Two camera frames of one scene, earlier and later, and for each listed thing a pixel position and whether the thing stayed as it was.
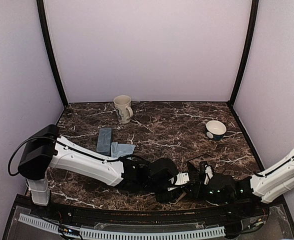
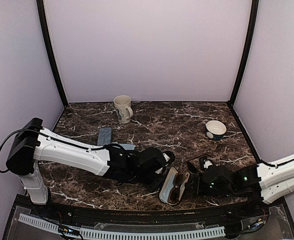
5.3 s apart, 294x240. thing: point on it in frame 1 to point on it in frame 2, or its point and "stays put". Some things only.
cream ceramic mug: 123,110 stays put
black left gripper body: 162,199 to 152,187
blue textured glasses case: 103,145 stays put
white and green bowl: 216,130 stays put
